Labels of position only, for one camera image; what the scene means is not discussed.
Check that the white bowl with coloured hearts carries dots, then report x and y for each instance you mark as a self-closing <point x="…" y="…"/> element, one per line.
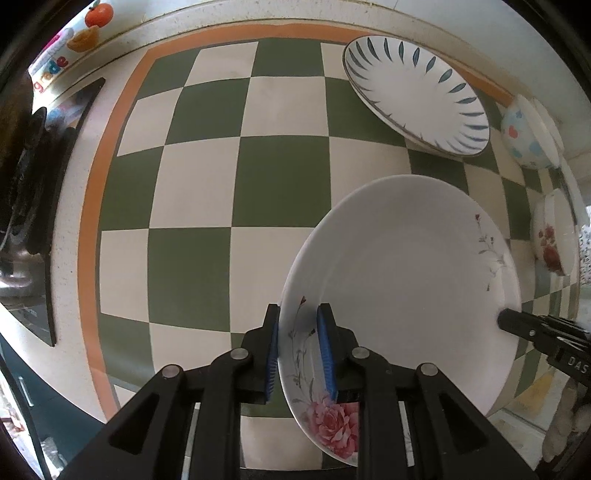
<point x="521" y="134"/>

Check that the blue base cabinet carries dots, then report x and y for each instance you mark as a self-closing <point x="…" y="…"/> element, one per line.
<point x="41" y="406"/>

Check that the white bowl with red flowers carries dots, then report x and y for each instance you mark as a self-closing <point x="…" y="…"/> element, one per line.
<point x="549" y="240"/>

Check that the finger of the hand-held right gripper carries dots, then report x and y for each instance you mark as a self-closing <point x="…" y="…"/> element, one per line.
<point x="519" y="321"/>

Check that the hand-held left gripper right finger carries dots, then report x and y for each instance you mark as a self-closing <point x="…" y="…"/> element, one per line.
<point x="325" y="357"/>

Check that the person's right hand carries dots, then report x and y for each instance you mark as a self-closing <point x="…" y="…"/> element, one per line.
<point x="568" y="424"/>

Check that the orange fruit wall sticker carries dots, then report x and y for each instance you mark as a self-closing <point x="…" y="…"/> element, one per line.
<point x="99" y="14"/>

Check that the orange slice wall sticker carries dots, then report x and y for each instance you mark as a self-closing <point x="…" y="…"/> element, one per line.
<point x="84" y="39"/>

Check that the green white checkered tablecloth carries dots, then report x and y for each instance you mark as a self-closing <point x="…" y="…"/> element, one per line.
<point x="207" y="184"/>

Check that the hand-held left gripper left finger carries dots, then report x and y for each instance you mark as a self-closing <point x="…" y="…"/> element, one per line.
<point x="273" y="360"/>

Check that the white plate with blue leaves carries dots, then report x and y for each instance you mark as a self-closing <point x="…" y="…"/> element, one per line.
<point x="406" y="87"/>

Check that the white plate with pink rose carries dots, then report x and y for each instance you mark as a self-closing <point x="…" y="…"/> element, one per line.
<point x="406" y="277"/>

